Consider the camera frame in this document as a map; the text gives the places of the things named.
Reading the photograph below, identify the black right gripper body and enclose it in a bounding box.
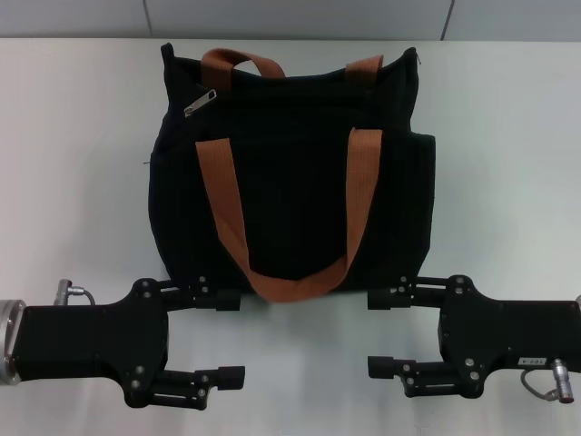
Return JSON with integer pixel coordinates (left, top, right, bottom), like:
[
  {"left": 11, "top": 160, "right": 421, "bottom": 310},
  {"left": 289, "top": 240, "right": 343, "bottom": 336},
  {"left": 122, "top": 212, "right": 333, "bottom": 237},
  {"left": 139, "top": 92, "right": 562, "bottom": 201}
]
[{"left": 438, "top": 273, "right": 581, "bottom": 401}]

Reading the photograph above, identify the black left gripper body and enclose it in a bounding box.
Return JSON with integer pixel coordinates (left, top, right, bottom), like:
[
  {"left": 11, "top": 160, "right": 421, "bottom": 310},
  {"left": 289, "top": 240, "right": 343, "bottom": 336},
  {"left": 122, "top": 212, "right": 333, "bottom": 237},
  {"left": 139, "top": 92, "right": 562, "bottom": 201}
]
[{"left": 17, "top": 276, "right": 170, "bottom": 409}]

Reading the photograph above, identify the black bag with brown handles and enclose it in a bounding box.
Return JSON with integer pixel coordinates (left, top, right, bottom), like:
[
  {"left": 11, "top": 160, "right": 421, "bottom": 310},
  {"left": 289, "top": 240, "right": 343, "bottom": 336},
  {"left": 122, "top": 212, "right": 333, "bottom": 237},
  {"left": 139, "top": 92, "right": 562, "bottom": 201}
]
[{"left": 147, "top": 42, "right": 438, "bottom": 304}]

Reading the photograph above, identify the left arm connector cable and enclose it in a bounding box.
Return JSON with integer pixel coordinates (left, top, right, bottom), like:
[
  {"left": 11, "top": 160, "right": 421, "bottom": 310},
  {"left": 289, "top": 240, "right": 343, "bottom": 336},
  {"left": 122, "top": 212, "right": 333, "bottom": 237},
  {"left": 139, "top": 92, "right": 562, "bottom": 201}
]
[{"left": 55, "top": 280, "right": 97, "bottom": 304}]

